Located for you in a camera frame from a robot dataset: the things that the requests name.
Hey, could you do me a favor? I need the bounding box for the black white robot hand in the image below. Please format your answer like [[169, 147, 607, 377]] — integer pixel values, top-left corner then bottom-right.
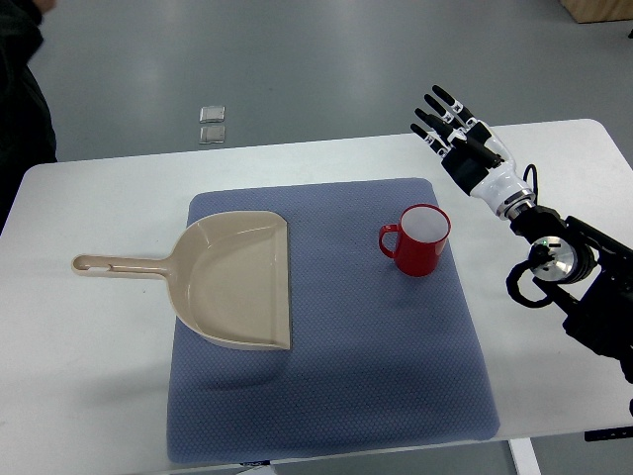
[[410, 85, 537, 221]]

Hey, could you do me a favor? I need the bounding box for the red cup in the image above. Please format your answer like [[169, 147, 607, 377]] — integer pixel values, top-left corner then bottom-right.
[[379, 204, 452, 277]]

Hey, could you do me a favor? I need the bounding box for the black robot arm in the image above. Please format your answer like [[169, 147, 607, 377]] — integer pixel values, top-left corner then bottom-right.
[[505, 164, 632, 382]]

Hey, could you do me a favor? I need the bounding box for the beige plastic dustpan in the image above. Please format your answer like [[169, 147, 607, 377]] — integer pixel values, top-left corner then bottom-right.
[[71, 211, 292, 350]]

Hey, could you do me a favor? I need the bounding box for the wooden box corner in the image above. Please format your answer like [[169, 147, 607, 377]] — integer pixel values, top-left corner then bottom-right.
[[560, 0, 632, 24]]

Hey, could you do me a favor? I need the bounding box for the blue-grey fabric mat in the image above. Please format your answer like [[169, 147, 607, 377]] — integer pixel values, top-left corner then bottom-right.
[[167, 178, 499, 464]]

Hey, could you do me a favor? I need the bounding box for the upper silver floor plate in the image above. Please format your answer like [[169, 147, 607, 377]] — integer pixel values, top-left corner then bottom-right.
[[199, 106, 226, 124]]

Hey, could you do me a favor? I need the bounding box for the white table leg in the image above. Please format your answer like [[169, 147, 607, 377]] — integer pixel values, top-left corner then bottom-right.
[[508, 437, 541, 475]]

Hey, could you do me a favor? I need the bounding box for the person in dark clothing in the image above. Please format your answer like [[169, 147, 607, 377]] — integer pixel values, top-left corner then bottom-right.
[[1, 0, 57, 224]]

